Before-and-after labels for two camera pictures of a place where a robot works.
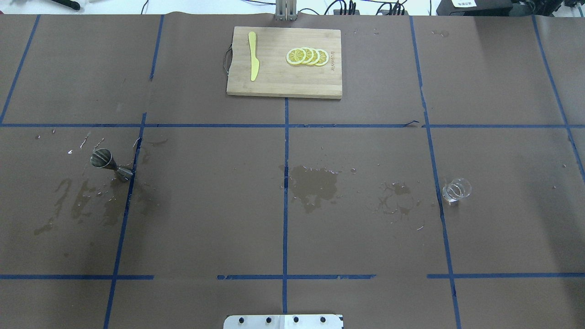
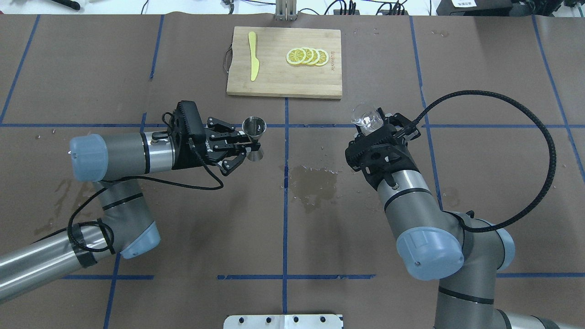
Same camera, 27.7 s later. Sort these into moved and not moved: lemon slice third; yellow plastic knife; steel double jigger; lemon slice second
Moved: steel double jigger
Not moved: lemon slice third; lemon slice second; yellow plastic knife
